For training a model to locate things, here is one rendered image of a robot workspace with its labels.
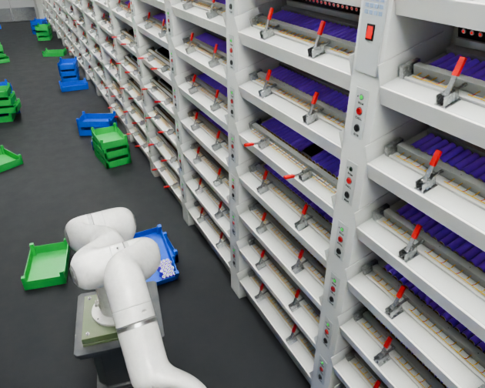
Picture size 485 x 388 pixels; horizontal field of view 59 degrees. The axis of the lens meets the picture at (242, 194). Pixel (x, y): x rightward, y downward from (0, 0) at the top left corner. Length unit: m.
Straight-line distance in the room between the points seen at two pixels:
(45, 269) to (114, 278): 1.60
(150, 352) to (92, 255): 0.31
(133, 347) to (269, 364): 1.03
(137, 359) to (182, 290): 1.29
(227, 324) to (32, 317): 0.92
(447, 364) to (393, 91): 0.64
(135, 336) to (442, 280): 0.68
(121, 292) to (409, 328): 0.71
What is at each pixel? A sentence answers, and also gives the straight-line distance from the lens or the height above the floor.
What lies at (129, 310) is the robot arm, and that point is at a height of 0.85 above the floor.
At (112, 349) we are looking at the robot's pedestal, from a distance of 1.70.
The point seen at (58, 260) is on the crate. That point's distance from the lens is 2.62.
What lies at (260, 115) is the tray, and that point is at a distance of 1.72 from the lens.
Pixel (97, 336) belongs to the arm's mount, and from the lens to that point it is 1.70.
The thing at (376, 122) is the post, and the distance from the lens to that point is 1.06.
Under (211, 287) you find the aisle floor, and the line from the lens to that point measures 2.26.
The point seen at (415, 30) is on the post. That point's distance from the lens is 1.06.
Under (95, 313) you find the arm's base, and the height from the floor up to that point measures 0.32.
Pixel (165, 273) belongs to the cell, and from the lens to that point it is 2.26.
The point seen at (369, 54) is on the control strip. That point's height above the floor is 1.32.
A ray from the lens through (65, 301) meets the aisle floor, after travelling 2.36.
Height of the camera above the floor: 1.55
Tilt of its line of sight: 31 degrees down
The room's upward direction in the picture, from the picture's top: straight up
